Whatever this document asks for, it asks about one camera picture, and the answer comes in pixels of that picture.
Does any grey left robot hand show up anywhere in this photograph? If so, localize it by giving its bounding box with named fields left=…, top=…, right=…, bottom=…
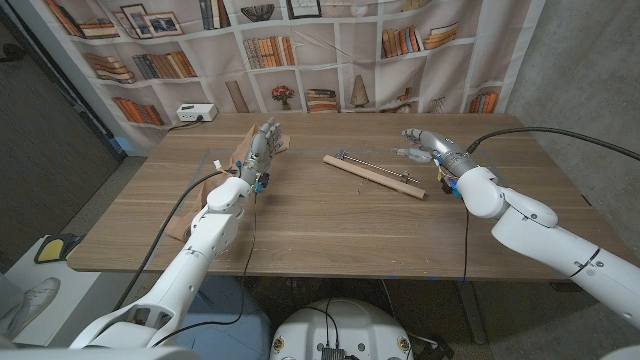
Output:
left=234, top=117, right=284, bottom=190

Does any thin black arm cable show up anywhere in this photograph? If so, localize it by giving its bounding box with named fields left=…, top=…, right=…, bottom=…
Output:
left=149, top=193, right=259, bottom=348
left=461, top=208, right=470, bottom=282

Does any black door handle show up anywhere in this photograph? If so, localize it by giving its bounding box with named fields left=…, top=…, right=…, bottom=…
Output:
left=0, top=43, right=26, bottom=64

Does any grey metal table leg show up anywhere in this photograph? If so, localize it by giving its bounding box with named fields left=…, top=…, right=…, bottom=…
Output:
left=457, top=279, right=489, bottom=346

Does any black torso cable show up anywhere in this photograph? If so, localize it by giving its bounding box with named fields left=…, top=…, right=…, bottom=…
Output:
left=299, top=298, right=341, bottom=349

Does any yellow and black floor pad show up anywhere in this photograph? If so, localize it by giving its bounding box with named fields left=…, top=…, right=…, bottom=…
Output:
left=33, top=233, right=84, bottom=265

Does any dark grey door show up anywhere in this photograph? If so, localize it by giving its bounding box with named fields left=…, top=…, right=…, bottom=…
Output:
left=0, top=9, right=126, bottom=256

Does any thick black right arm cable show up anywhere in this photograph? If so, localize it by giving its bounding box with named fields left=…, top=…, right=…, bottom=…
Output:
left=465, top=126, right=640, bottom=162

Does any printed bookshelf backdrop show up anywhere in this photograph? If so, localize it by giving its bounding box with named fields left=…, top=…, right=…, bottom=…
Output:
left=9, top=0, right=546, bottom=151

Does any black power strip cable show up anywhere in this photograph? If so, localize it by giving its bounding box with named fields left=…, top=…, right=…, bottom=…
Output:
left=167, top=115, right=205, bottom=132

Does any white floor board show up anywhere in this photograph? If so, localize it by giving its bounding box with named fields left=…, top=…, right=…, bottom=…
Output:
left=0, top=234, right=101, bottom=346

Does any wooden hanger with metal hook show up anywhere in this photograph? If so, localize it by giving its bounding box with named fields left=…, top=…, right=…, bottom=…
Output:
left=322, top=148, right=427, bottom=200

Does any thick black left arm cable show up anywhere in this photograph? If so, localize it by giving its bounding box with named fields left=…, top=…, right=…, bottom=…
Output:
left=111, top=169, right=237, bottom=312

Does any tan adhesive wrap strip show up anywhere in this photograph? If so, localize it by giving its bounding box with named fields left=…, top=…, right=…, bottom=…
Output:
left=164, top=123, right=291, bottom=242

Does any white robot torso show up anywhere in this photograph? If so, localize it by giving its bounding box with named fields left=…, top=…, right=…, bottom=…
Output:
left=269, top=298, right=415, bottom=360

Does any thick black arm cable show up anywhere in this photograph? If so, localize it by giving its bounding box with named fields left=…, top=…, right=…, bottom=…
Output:
left=111, top=169, right=237, bottom=312
left=465, top=126, right=640, bottom=162

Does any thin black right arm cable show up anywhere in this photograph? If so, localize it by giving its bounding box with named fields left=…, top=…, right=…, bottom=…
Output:
left=461, top=208, right=470, bottom=282

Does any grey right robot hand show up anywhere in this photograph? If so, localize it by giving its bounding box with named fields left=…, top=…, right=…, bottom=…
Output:
left=391, top=128, right=479, bottom=177

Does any white power strip box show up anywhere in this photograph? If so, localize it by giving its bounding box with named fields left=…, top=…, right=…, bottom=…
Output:
left=176, top=103, right=219, bottom=123

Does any person's white shoe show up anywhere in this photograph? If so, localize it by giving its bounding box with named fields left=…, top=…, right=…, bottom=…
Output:
left=0, top=277, right=61, bottom=341

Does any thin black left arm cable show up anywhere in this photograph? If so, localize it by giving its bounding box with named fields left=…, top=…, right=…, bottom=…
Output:
left=149, top=193, right=259, bottom=348

